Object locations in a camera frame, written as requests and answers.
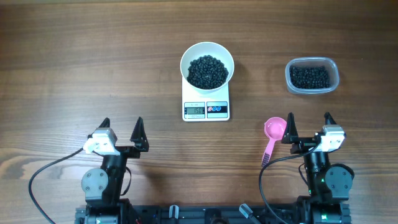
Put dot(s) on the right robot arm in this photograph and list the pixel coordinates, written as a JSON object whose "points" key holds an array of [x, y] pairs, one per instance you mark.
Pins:
{"points": [[328, 184]]}

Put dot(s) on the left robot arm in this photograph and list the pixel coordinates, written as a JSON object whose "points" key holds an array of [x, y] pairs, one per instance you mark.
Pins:
{"points": [[103, 186]]}

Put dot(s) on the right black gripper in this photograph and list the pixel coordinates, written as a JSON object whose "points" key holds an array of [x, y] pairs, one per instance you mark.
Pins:
{"points": [[291, 136]]}

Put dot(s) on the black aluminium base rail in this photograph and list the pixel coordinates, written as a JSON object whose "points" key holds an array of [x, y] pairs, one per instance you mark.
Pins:
{"points": [[211, 214]]}

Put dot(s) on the white bowl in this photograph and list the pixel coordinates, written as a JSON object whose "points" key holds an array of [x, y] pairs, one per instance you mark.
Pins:
{"points": [[207, 48]]}

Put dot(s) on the clear plastic container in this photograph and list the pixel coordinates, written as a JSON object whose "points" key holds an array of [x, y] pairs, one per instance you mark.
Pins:
{"points": [[328, 63]]}

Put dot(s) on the pink plastic measuring scoop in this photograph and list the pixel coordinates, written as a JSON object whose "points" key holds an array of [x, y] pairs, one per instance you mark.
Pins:
{"points": [[274, 129]]}

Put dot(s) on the black beans in bowl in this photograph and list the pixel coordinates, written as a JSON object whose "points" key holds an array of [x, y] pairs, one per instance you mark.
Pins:
{"points": [[207, 73]]}

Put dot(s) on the black peppercorns pile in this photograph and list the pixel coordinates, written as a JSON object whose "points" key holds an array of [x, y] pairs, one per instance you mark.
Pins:
{"points": [[309, 77]]}

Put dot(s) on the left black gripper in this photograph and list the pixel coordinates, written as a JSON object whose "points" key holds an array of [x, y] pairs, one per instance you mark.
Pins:
{"points": [[138, 137]]}

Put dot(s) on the white digital kitchen scale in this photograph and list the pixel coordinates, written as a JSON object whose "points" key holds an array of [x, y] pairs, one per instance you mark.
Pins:
{"points": [[204, 106]]}

